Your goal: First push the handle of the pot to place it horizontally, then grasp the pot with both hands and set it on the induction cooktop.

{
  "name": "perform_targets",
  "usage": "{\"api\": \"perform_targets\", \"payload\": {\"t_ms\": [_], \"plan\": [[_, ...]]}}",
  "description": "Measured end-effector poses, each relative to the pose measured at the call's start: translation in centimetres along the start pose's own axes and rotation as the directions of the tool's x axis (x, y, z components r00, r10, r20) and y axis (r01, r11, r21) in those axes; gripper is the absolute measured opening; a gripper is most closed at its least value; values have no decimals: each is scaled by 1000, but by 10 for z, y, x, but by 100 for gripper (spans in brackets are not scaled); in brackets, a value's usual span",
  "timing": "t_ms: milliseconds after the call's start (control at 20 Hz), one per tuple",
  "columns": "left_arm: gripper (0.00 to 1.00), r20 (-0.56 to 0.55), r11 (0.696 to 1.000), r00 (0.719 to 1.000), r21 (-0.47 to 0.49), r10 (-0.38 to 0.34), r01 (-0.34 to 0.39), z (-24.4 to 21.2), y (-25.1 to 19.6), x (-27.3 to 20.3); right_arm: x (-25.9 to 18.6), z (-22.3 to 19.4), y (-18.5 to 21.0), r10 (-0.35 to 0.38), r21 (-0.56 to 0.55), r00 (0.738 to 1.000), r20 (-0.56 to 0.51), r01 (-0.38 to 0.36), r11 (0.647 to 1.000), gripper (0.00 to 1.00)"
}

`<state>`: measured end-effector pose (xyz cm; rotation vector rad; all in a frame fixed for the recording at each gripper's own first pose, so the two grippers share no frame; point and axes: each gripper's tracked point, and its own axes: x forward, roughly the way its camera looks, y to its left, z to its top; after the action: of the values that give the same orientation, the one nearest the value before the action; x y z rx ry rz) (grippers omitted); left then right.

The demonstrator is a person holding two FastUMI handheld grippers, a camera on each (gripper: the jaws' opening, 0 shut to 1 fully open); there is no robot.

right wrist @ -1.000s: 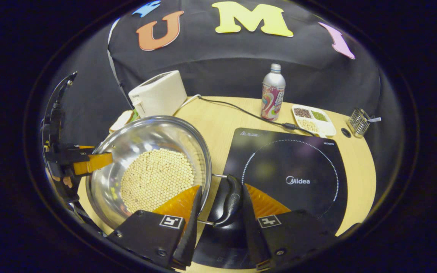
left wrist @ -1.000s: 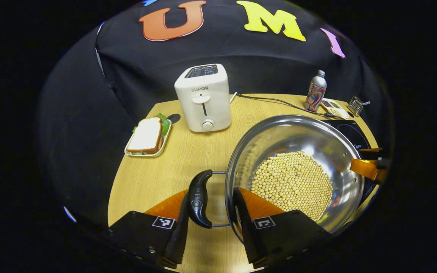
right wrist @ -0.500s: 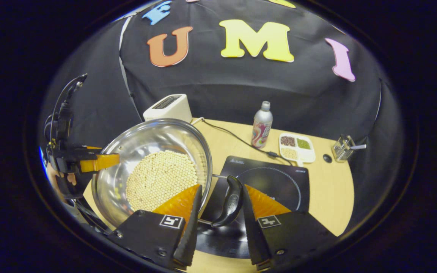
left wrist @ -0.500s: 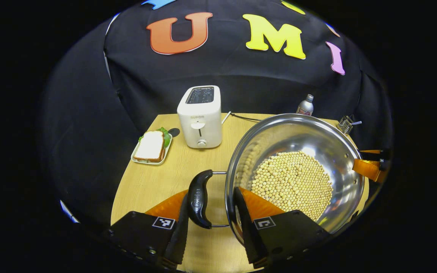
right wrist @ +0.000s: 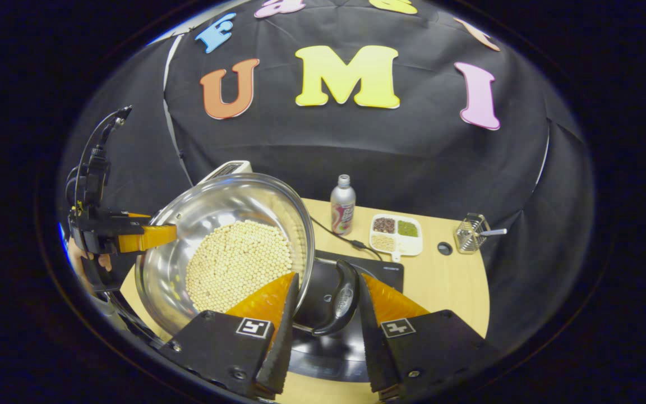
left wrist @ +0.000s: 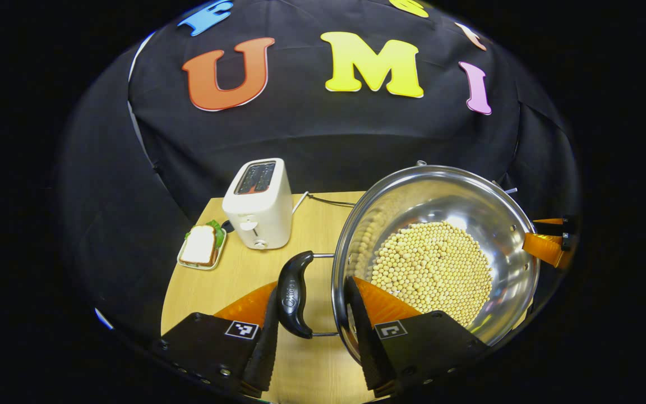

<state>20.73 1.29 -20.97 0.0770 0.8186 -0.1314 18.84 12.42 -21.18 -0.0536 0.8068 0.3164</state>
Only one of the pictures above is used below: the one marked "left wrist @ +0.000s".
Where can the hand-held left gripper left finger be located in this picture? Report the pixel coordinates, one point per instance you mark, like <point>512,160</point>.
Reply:
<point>264,353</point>

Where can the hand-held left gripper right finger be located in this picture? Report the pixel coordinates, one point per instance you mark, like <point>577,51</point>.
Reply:
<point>365,336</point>

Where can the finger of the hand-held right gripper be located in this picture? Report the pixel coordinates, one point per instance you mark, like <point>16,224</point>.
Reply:
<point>544,247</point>
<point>553,225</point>

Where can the stainless steel pot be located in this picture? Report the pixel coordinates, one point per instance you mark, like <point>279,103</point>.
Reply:
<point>457,196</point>

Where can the pile of yellow soybeans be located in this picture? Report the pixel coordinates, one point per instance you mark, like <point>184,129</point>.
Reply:
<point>435,264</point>

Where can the small square glass plate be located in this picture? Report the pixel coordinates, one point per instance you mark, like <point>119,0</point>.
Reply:
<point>181,262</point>

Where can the sandwich with lettuce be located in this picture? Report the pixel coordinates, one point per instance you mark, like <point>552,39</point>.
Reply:
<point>199,247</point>

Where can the white toaster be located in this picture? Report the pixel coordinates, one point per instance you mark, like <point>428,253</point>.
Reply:
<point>261,207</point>

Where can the black backdrop cloth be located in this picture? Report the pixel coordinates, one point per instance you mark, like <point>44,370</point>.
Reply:
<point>300,129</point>

